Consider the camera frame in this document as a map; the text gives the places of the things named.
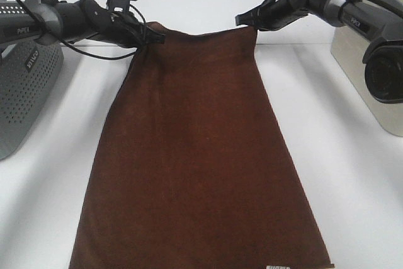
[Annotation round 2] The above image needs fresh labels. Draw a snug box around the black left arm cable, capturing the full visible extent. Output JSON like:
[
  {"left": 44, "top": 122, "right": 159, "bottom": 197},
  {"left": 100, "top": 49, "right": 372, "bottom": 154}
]
[{"left": 0, "top": 0, "right": 149, "bottom": 60}]

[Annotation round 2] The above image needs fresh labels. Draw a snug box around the brown towel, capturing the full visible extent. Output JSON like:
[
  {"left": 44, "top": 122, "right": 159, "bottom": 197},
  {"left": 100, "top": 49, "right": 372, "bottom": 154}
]
[{"left": 69, "top": 23, "right": 332, "bottom": 268}]

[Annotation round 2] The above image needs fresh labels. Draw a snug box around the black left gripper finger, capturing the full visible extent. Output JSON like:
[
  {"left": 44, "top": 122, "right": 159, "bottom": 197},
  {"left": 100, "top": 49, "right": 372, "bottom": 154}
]
[{"left": 140, "top": 25, "right": 166, "bottom": 44}]

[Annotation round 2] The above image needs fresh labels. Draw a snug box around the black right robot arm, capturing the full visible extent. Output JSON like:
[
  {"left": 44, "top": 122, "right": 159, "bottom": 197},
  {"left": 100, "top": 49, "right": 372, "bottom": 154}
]
[{"left": 237, "top": 0, "right": 402, "bottom": 104}]

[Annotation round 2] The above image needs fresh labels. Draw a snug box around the beige plastic storage bin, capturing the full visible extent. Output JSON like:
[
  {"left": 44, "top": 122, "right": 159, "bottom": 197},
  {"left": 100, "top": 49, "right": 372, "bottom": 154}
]
[{"left": 330, "top": 0, "right": 403, "bottom": 139}]

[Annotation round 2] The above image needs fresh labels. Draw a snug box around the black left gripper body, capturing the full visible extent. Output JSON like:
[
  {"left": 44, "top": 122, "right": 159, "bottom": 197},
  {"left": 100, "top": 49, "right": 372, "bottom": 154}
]
[{"left": 106, "top": 11, "right": 146, "bottom": 47}]

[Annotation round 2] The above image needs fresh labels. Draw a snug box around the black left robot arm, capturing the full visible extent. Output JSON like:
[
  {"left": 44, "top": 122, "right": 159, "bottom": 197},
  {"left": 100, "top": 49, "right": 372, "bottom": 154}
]
[{"left": 1, "top": 0, "right": 167, "bottom": 49}]

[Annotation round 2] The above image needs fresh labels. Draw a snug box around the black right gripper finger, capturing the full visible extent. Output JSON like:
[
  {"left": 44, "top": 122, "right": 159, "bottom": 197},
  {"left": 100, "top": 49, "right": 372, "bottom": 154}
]
[{"left": 235, "top": 9, "right": 261, "bottom": 28}]

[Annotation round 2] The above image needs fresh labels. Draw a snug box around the grey perforated plastic basket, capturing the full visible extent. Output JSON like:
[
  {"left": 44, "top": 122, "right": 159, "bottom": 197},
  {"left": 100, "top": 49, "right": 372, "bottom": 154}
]
[{"left": 1, "top": 0, "right": 64, "bottom": 159}]

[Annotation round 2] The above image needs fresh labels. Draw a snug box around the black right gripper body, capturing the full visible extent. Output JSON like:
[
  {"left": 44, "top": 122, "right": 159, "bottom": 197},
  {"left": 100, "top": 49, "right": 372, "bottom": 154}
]
[{"left": 258, "top": 0, "right": 309, "bottom": 31}]

